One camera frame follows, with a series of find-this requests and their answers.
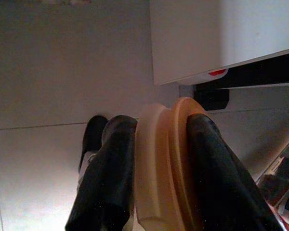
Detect white fridge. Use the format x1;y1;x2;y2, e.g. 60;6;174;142
149;0;289;112

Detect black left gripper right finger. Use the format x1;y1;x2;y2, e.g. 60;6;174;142
186;113;284;231

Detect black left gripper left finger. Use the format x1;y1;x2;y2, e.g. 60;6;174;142
64;115;139;231

